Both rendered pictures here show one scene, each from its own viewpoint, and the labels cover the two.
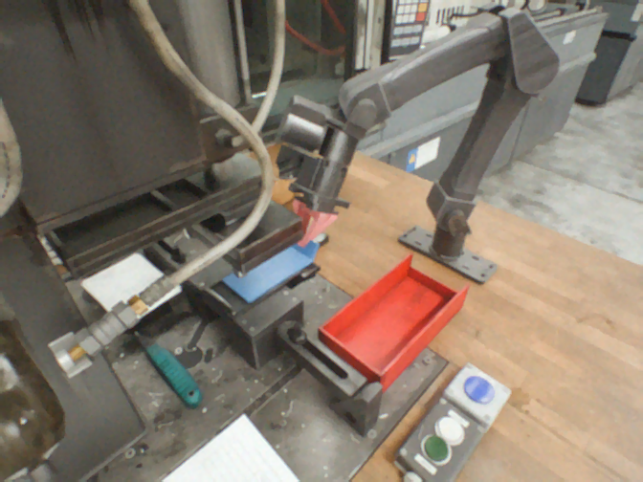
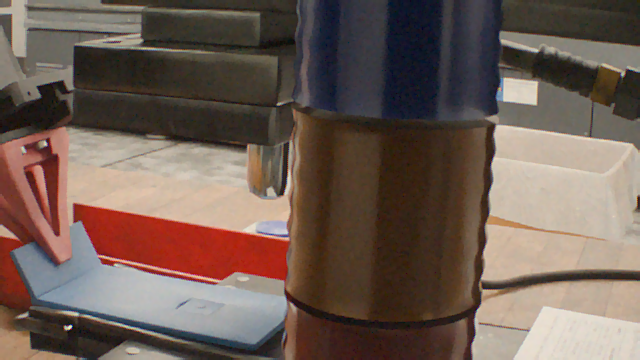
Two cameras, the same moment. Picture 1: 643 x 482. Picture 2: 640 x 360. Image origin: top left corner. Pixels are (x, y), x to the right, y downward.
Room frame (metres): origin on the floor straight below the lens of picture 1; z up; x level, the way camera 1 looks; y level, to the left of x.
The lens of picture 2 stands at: (0.60, 0.57, 1.18)
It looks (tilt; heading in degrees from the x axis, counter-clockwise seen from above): 14 degrees down; 247
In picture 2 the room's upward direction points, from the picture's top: 3 degrees clockwise
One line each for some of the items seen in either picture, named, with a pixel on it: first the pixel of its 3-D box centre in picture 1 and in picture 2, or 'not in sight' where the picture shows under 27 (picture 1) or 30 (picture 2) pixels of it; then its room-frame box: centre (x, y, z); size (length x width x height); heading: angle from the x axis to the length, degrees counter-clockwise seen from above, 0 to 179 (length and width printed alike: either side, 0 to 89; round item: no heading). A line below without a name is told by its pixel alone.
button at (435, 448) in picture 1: (435, 450); not in sight; (0.22, -0.14, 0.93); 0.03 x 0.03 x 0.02
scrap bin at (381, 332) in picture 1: (396, 317); (159, 277); (0.43, -0.12, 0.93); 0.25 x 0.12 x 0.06; 136
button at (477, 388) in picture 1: (477, 391); (277, 235); (0.30, -0.22, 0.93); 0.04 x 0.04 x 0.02
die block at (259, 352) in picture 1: (242, 303); not in sight; (0.45, 0.13, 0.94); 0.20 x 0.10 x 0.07; 46
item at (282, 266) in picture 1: (272, 262); (153, 279); (0.48, 0.08, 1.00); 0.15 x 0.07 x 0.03; 136
